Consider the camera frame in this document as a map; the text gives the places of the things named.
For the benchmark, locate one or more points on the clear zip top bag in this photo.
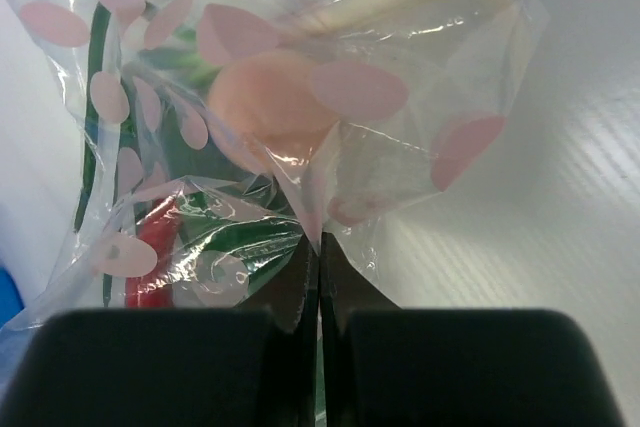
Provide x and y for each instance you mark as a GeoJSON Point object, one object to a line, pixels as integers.
{"type": "Point", "coordinates": [420, 94]}

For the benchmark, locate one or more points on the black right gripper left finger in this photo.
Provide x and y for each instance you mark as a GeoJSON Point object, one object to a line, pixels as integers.
{"type": "Point", "coordinates": [250, 365]}

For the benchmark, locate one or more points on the peach fake radish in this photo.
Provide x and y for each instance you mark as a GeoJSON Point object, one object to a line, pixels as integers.
{"type": "Point", "coordinates": [264, 103]}

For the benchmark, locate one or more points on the green fake cucumber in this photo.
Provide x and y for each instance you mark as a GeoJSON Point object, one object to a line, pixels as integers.
{"type": "Point", "coordinates": [237, 232]}

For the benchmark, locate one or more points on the red fake pepper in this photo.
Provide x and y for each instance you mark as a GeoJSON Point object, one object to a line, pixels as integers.
{"type": "Point", "coordinates": [157, 228]}

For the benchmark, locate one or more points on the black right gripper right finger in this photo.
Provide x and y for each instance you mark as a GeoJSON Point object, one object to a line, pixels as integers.
{"type": "Point", "coordinates": [390, 366]}

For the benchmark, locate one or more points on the blue plastic bin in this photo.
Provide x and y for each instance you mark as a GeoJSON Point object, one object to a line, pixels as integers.
{"type": "Point", "coordinates": [10, 300]}

